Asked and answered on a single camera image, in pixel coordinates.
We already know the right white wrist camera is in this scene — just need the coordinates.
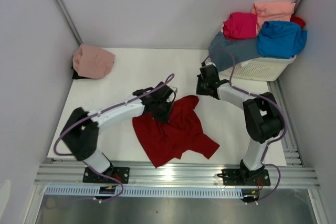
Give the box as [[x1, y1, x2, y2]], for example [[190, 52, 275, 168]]
[[201, 62, 216, 69]]

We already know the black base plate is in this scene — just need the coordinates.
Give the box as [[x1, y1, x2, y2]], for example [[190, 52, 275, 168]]
[[82, 167, 130, 184], [217, 167, 271, 186]]

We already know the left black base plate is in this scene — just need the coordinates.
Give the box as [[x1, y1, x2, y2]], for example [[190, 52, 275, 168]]
[[82, 167, 130, 184]]

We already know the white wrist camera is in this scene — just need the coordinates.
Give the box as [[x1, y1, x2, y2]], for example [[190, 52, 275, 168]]
[[169, 86, 178, 95], [201, 62, 216, 69]]

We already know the white laundry basket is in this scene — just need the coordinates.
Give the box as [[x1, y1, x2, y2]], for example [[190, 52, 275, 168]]
[[233, 55, 297, 82]]

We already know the left corner aluminium profile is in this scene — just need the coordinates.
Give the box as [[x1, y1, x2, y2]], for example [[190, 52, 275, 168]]
[[53, 0, 82, 46]]

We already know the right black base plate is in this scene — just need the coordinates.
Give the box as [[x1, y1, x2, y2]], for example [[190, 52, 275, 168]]
[[217, 167, 271, 186]]

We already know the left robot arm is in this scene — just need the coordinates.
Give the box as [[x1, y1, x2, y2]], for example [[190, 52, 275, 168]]
[[58, 82, 177, 183]]

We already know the folded pink t-shirt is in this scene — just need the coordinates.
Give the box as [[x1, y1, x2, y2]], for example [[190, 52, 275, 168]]
[[72, 44, 115, 80]]

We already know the slate blue t-shirt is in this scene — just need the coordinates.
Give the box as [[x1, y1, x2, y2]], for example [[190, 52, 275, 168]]
[[208, 31, 262, 71]]

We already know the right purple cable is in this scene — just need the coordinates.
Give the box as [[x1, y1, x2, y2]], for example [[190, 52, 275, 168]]
[[204, 48, 288, 201]]

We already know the white garment in basket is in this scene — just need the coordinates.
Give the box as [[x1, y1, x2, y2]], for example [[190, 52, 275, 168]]
[[240, 60, 251, 67]]

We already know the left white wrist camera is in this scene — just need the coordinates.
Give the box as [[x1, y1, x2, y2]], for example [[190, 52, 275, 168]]
[[169, 86, 178, 95]]

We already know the bright red t-shirt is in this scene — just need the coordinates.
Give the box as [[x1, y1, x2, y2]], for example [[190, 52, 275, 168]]
[[290, 16, 306, 29]]

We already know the salmon pink t-shirt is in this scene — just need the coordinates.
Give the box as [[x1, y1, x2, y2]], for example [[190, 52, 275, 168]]
[[250, 1, 296, 34]]

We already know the aluminium mounting rail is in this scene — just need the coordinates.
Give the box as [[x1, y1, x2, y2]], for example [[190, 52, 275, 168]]
[[34, 160, 320, 189]]

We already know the magenta t-shirt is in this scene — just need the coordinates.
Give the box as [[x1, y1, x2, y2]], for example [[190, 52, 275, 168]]
[[223, 12, 257, 40]]

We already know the dark red t-shirt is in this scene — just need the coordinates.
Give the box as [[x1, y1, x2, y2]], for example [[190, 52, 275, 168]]
[[132, 95, 219, 168]]

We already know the white slotted cable duct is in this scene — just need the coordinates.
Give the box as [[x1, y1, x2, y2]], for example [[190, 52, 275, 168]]
[[45, 185, 244, 199]]

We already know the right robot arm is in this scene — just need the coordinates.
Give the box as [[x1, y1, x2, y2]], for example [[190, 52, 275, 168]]
[[196, 63, 287, 186]]

